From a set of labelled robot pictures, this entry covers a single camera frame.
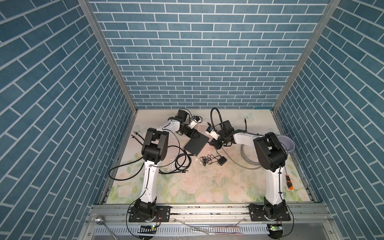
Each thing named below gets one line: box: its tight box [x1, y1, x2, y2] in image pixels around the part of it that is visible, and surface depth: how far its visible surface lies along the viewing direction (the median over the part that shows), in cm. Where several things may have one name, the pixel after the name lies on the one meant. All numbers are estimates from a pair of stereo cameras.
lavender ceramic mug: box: [277, 135, 295, 152], surface depth 97 cm
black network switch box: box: [184, 133, 210, 157], surface depth 101 cm
